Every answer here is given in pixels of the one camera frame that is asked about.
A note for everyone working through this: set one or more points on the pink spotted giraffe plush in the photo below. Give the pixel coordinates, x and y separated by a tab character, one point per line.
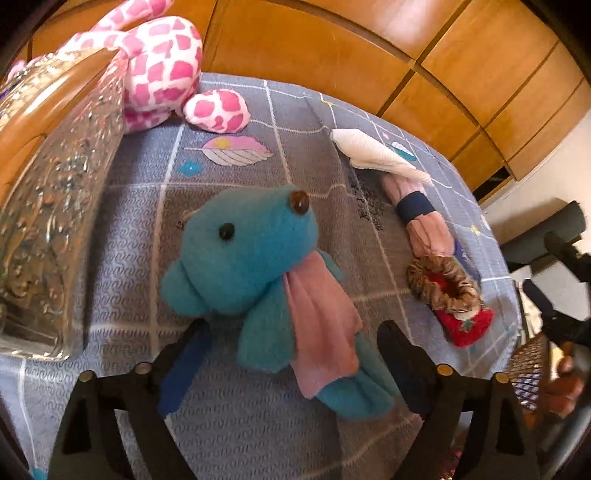
157	60

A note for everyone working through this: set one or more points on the person's right hand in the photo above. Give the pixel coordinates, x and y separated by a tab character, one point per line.
563	387

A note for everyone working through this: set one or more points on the dark grey chair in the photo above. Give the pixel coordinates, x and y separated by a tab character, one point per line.
535	235

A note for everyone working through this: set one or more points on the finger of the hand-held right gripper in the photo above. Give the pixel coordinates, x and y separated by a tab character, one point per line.
568	251
554	314

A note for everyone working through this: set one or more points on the grey checked bed sheet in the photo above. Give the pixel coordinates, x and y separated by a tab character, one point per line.
258	438

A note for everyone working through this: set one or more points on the brown satin scrunchie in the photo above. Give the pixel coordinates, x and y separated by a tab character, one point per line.
425	277

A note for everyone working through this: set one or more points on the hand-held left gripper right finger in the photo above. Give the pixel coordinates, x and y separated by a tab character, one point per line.
408	374

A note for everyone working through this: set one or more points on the pink towel navy band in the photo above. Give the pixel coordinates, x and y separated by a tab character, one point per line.
425	221

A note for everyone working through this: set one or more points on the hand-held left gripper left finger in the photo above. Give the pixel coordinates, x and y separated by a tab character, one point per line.
184	369

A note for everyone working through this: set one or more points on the wooden wardrobe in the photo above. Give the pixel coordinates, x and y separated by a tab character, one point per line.
369	41

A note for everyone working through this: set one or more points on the ornate gold tissue box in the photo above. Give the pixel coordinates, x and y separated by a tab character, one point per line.
51	194

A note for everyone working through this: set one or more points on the brown woven basket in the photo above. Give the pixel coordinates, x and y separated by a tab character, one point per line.
526	369

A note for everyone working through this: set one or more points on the blue teddy bear pink scarf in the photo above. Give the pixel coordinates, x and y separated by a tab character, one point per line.
249	258

